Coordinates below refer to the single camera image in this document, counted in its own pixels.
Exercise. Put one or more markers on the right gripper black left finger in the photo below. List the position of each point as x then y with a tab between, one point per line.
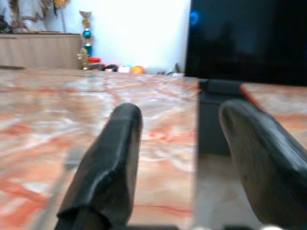
110	167

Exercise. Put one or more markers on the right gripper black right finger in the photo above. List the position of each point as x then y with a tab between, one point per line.
268	167

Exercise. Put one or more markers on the marble-pattern folding table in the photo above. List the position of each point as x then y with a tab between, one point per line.
287	103
48	119

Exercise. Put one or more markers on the black television stand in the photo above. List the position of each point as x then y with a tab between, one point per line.
211	129

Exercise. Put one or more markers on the dark round ornament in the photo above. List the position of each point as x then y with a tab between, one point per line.
110	68

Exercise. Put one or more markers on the white ball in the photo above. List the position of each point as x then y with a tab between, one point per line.
124	68

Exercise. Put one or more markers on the orange ball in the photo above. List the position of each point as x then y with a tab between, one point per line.
138	69

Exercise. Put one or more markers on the red-lidded jar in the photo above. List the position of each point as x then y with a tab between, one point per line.
94	62

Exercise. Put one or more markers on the small gold trophy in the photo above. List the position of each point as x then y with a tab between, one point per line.
82	58

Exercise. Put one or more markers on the black television screen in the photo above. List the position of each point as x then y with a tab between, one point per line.
251	40

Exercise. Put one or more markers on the light wooden cabinet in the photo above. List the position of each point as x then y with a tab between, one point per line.
40	51

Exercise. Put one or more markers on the tall blue gold trophy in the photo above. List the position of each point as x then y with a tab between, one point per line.
86	33

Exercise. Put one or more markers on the white brown decorative figurine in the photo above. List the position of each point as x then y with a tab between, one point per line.
26	16

